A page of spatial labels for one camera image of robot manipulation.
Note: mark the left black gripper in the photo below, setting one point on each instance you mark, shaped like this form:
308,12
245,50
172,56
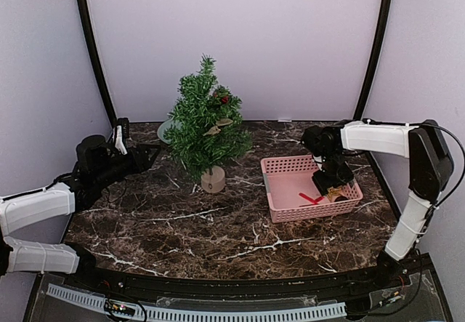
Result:
142,163

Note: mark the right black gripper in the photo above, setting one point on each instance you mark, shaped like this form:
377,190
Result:
322,184

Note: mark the pink plastic basket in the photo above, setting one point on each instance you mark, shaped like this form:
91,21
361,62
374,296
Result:
287,176

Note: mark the small green christmas tree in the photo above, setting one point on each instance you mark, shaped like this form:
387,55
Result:
194,113

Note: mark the brown reindeer ornament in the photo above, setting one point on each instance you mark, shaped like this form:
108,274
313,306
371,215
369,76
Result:
216,129

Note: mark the brown ball ornament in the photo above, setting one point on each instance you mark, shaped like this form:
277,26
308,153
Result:
340,198

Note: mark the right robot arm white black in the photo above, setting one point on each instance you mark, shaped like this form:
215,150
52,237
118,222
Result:
428,167

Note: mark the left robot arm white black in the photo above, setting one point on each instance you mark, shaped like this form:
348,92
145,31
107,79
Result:
99,164

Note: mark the gold star ornament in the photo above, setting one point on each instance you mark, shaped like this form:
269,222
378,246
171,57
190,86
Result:
334,193

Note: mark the pale green plate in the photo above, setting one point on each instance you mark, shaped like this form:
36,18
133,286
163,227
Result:
162,129

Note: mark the red ribbon bow ornament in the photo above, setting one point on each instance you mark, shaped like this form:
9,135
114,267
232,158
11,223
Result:
312,201

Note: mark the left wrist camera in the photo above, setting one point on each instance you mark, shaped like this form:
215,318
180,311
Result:
120,134

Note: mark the black front rail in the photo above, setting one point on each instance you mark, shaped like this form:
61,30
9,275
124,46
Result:
349,285

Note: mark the white slotted cable duct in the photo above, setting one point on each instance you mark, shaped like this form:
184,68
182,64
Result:
131,311

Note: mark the left black frame post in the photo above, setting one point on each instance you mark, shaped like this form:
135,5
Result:
91,45

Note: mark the black frame post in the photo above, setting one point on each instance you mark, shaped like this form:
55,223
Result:
373,60
91,45

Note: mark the right black frame post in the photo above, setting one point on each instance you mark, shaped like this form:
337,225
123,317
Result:
373,60

